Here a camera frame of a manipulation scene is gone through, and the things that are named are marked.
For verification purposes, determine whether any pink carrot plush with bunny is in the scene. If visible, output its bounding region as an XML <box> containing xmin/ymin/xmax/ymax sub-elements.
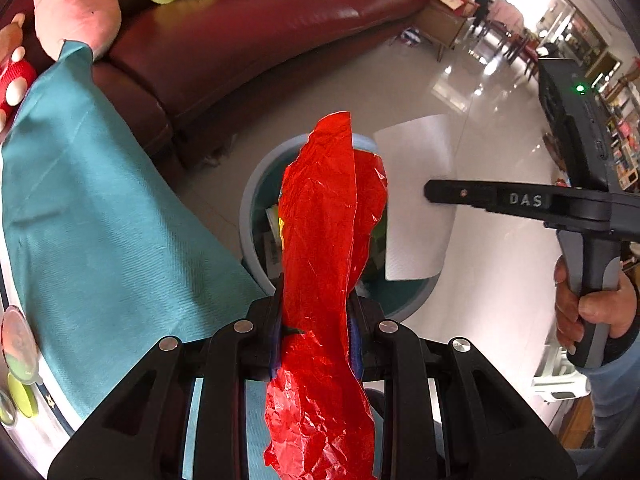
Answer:
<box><xmin>32</xmin><ymin>0</ymin><xmax>122</xmax><ymax>61</ymax></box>

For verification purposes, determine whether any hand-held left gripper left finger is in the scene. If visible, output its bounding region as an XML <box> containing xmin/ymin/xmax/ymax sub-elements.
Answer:
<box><xmin>47</xmin><ymin>280</ymin><xmax>286</xmax><ymax>480</ymax></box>

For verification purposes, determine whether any brown bear plush red outfit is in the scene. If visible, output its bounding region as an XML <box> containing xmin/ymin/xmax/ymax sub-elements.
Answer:
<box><xmin>0</xmin><ymin>12</ymin><xmax>38</xmax><ymax>131</ymax></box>

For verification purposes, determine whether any person's right hand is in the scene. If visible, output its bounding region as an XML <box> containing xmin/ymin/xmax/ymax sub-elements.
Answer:
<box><xmin>554</xmin><ymin>255</ymin><xmax>640</xmax><ymax>357</ymax></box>

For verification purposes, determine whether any wooden side table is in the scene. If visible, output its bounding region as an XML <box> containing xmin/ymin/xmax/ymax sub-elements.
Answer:
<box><xmin>415</xmin><ymin>0</ymin><xmax>476</xmax><ymax>63</ymax></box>

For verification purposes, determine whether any red crinkled plastic wrapper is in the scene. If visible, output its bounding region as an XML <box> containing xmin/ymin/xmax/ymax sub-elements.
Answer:
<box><xmin>263</xmin><ymin>111</ymin><xmax>390</xmax><ymax>480</ymax></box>

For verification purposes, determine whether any clear plastic jelly cup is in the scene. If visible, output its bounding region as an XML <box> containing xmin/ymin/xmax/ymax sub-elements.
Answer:
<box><xmin>0</xmin><ymin>392</ymin><xmax>18</xmax><ymax>428</ymax></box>
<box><xmin>0</xmin><ymin>306</ymin><xmax>40</xmax><ymax>386</ymax></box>

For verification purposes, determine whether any shelf with books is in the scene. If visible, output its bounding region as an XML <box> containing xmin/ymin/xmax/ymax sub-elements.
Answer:
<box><xmin>600</xmin><ymin>60</ymin><xmax>640</xmax><ymax>191</ymax></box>

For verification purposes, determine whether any teal and white blanket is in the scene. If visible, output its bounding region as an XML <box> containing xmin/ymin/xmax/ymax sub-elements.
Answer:
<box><xmin>0</xmin><ymin>40</ymin><xmax>271</xmax><ymax>441</ymax></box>

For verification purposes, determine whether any white paper sheet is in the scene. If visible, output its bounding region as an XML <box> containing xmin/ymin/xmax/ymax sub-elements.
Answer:
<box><xmin>372</xmin><ymin>114</ymin><xmax>457</xmax><ymax>282</ymax></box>

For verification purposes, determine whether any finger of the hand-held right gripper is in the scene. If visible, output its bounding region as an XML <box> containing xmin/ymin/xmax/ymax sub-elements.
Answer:
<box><xmin>424</xmin><ymin>178</ymin><xmax>552</xmax><ymax>220</ymax></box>

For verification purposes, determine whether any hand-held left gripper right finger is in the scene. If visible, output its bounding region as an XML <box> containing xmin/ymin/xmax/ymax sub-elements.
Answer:
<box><xmin>347</xmin><ymin>290</ymin><xmax>581</xmax><ymax>480</ymax></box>

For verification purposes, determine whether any teal round waste bin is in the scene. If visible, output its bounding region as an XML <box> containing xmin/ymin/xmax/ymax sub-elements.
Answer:
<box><xmin>240</xmin><ymin>132</ymin><xmax>443</xmax><ymax>323</ymax></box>

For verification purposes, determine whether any white plastic stool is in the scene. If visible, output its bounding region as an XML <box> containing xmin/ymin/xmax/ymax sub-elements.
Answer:
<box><xmin>532</xmin><ymin>345</ymin><xmax>591</xmax><ymax>406</ymax></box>

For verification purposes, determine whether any dark red leather sofa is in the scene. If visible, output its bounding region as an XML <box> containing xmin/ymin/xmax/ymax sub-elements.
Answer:
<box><xmin>0</xmin><ymin>0</ymin><xmax>436</xmax><ymax>171</ymax></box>

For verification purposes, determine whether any person's right forearm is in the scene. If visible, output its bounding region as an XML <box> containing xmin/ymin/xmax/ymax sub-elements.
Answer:
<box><xmin>589</xmin><ymin>330</ymin><xmax>640</xmax><ymax>461</ymax></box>

